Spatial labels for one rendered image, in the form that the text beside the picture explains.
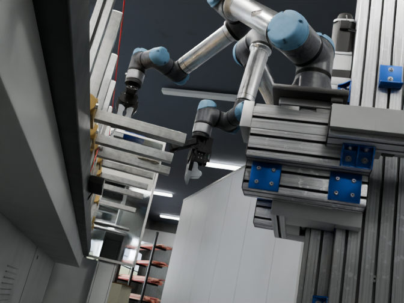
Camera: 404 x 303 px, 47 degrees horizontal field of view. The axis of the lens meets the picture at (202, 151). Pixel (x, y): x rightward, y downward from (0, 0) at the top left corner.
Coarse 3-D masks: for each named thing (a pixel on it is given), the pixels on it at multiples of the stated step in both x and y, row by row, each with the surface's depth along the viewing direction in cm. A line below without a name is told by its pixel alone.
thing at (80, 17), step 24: (48, 0) 50; (72, 0) 51; (48, 24) 55; (72, 24) 55; (48, 48) 60; (72, 48) 60; (48, 72) 67; (72, 72) 66; (72, 96) 74; (72, 120) 84; (72, 144) 98; (72, 168) 117; (72, 192) 146
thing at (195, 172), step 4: (188, 164) 184; (196, 164) 183; (192, 168) 182; (196, 168) 183; (188, 172) 181; (192, 172) 182; (196, 172) 182; (200, 172) 183; (188, 176) 181; (192, 176) 182; (196, 176) 182; (188, 180) 181
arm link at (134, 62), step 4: (136, 48) 199; (140, 48) 200; (136, 52) 198; (140, 52) 198; (132, 56) 199; (136, 56) 196; (132, 60) 197; (136, 60) 196; (132, 64) 196; (136, 64) 196; (140, 64) 195; (132, 68) 195; (136, 68) 195; (140, 68) 196; (144, 72) 198
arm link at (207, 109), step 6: (204, 102) 191; (210, 102) 191; (198, 108) 191; (204, 108) 190; (210, 108) 190; (198, 114) 190; (204, 114) 189; (210, 114) 189; (216, 114) 191; (198, 120) 188; (204, 120) 188; (210, 120) 189; (216, 120) 191
